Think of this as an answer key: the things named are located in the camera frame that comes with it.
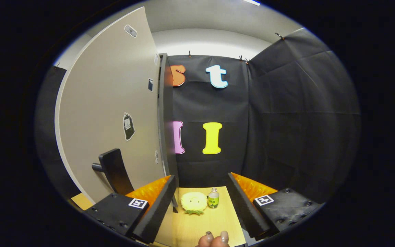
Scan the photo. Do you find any yellow plush toy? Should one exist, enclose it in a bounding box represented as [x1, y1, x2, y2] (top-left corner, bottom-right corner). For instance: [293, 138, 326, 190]
[181, 192, 208, 215]

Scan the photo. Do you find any beige shoe cabinet door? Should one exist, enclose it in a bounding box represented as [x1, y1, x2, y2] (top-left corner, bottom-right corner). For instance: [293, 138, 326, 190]
[54, 6, 165, 204]

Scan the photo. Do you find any grey shoe cabinet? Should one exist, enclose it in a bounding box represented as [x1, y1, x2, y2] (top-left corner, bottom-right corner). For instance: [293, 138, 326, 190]
[158, 53, 180, 213]

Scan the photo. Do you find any black cabinet door handle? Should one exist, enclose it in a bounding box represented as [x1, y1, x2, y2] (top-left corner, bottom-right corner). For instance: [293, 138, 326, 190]
[92, 149, 134, 196]

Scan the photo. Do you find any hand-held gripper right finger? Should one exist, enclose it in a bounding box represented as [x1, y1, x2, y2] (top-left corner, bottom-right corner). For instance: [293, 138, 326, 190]
[227, 173, 322, 240]

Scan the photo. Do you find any green drink bottle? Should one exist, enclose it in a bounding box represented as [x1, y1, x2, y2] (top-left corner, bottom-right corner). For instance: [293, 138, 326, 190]
[208, 187, 220, 209]

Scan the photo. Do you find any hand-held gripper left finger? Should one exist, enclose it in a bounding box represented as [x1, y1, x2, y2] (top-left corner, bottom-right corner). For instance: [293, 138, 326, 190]
[84, 175, 178, 244]

